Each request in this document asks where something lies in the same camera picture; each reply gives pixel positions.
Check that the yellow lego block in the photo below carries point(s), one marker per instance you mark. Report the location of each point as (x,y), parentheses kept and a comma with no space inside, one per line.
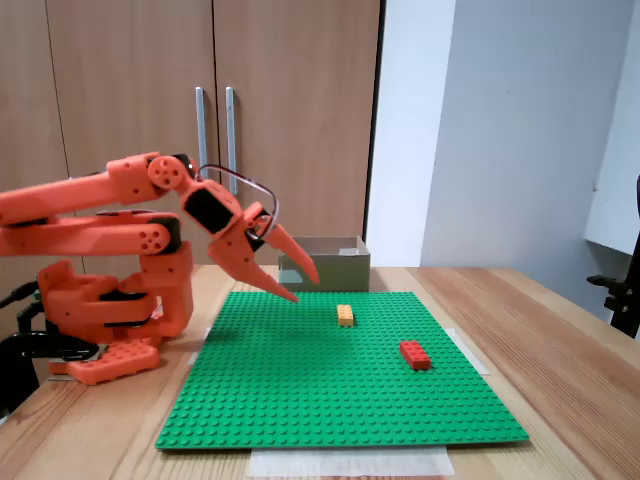
(345,316)

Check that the open cardboard box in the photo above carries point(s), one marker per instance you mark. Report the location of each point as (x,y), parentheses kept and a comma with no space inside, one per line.
(345,272)

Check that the green lego baseplate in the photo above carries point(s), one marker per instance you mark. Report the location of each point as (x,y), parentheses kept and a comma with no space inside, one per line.
(325,390)

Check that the red lego block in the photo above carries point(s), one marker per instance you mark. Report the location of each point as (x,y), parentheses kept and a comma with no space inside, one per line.
(415,355)

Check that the wooden cabinet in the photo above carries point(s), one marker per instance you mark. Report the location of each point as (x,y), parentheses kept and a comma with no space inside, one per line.
(125,75)

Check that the wide translucent tape strip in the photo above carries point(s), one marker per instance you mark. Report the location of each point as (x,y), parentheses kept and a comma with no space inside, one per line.
(350,462)

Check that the black table clamp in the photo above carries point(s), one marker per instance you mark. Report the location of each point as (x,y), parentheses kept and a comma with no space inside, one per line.
(20,360)

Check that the white furniture panel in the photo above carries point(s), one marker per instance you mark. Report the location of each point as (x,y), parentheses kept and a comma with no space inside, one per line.
(617,175)

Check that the black chair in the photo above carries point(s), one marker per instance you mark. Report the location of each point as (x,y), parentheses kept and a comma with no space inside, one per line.
(622,305)

